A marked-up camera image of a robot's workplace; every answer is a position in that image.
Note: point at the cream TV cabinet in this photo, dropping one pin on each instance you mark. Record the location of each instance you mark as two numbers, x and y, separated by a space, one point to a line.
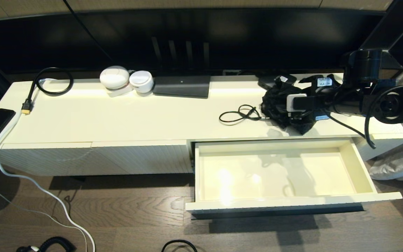
135 119

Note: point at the small black set-top box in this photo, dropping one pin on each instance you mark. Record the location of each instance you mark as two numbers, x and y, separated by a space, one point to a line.
269 81

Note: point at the small white round device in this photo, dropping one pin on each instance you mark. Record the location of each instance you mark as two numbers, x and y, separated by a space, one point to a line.
141 81

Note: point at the black television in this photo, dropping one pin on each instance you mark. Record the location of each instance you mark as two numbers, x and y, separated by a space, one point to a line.
222 35

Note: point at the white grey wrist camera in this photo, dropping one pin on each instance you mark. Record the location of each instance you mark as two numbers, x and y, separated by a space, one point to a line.
297 104

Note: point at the large white round device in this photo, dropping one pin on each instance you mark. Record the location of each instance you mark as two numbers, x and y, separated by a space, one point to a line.
114 77

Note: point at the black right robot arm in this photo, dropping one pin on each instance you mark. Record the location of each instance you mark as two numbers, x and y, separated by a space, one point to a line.
397 105

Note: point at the black wall shelf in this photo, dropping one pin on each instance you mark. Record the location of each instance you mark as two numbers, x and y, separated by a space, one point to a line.
397 21

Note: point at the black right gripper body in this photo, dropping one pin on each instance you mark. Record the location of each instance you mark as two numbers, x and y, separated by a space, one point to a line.
322 101

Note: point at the dark grey flat box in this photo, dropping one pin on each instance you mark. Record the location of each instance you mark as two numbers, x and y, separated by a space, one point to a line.
181 86

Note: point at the black umbrella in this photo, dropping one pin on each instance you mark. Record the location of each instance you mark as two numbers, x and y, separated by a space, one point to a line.
275 108

